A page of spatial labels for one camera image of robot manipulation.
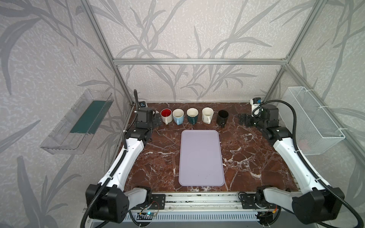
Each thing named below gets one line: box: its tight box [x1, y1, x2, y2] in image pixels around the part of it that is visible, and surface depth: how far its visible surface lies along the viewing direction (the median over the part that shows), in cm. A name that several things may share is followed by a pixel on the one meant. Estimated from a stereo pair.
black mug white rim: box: [216, 109, 230, 128], surface depth 103 cm
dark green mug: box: [186, 107, 200, 125], surface depth 103 cm
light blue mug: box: [172, 108, 185, 126], surface depth 104 cm
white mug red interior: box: [160, 107, 173, 125], surface depth 105 cm
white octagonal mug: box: [201, 106, 215, 125], surface depth 104 cm
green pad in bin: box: [69, 100, 114, 134], surface depth 67 cm
